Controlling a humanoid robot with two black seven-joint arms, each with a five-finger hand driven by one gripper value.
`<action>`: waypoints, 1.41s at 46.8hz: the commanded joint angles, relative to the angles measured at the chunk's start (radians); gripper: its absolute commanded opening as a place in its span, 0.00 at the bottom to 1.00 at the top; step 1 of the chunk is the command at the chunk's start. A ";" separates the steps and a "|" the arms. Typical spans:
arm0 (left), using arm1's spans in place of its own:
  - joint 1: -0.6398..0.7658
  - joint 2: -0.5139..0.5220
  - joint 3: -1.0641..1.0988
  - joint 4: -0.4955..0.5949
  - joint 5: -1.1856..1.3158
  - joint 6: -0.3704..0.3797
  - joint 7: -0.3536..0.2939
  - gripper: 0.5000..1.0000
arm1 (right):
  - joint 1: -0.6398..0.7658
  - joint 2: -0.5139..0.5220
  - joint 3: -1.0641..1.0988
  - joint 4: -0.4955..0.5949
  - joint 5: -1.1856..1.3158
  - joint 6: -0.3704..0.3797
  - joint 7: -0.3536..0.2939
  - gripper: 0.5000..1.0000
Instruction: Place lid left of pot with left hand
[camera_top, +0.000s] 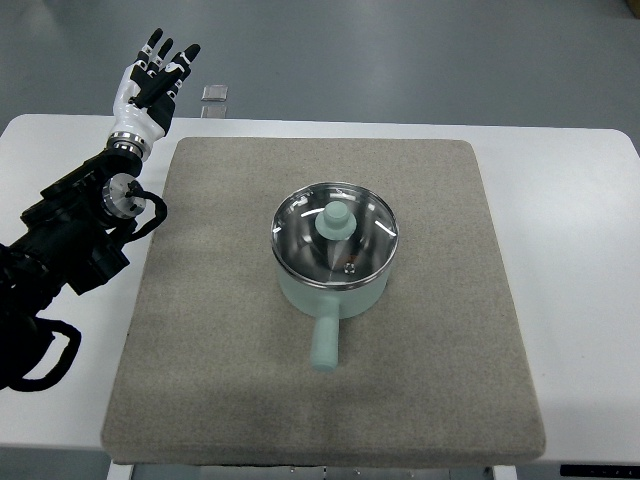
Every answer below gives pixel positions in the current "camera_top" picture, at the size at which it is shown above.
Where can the floor plate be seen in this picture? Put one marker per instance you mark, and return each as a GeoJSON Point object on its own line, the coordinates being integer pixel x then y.
{"type": "Point", "coordinates": [214, 111]}
{"type": "Point", "coordinates": [215, 93]}

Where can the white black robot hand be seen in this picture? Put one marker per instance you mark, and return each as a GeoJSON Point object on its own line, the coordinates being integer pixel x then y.
{"type": "Point", "coordinates": [144, 104]}

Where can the grey felt mat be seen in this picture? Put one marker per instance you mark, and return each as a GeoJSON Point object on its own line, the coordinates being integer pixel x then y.
{"type": "Point", "coordinates": [215, 369]}

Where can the upper floor plate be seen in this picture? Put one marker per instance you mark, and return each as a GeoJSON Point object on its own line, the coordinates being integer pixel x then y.
{"type": "Point", "coordinates": [215, 93]}

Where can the glass lid with green knob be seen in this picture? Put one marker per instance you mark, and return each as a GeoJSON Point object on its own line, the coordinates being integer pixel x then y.
{"type": "Point", "coordinates": [334, 235]}

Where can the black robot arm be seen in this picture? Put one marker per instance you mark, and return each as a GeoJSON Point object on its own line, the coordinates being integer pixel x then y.
{"type": "Point", "coordinates": [75, 237]}

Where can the mint green saucepan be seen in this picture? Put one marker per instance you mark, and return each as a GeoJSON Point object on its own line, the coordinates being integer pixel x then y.
{"type": "Point", "coordinates": [330, 291]}

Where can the lower floor plate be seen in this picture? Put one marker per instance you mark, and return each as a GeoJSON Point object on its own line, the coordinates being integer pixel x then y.
{"type": "Point", "coordinates": [214, 111]}

